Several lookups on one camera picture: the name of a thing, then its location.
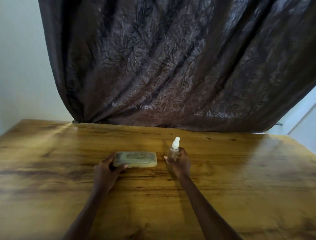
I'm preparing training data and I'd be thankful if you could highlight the person's left hand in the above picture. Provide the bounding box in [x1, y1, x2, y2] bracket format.
[93, 152, 129, 193]

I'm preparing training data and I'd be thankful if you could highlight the person's right hand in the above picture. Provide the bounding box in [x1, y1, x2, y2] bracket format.
[164, 147, 191, 177]

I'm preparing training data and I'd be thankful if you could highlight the clear spray bottle white cap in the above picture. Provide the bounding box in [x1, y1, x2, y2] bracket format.
[167, 137, 182, 162]

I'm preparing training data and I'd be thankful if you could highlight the grey-green glasses case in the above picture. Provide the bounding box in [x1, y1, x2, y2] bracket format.
[113, 151, 158, 168]

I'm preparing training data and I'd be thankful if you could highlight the person's right forearm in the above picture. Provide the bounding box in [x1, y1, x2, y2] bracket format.
[178, 174, 243, 240]

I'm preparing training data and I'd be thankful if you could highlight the person's left forearm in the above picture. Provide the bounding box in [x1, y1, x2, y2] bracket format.
[62, 188, 108, 240]

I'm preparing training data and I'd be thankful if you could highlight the dark brown leaf-patterned curtain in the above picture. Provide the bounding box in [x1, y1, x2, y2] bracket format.
[38, 0, 316, 133]

